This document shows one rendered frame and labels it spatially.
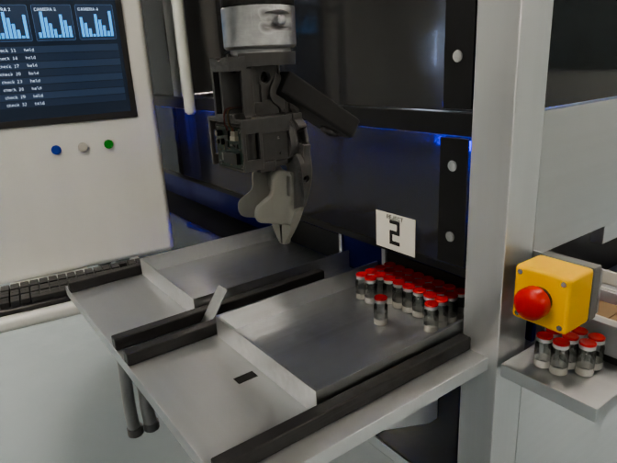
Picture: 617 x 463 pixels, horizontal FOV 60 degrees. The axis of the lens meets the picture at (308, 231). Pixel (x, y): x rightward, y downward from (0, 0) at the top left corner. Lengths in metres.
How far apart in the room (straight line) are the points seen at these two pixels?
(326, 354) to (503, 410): 0.27
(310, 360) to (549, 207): 0.39
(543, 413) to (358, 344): 0.33
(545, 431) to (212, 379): 0.55
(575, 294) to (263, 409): 0.39
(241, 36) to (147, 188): 0.96
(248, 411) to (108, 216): 0.88
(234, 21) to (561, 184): 0.49
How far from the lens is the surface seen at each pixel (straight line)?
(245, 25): 0.55
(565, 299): 0.69
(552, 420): 1.01
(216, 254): 1.21
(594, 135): 0.86
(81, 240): 1.47
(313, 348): 0.80
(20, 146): 1.42
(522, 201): 0.73
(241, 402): 0.71
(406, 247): 0.83
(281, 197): 0.58
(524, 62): 0.69
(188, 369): 0.79
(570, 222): 0.85
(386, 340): 0.82
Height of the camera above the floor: 1.29
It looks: 18 degrees down
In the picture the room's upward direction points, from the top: 3 degrees counter-clockwise
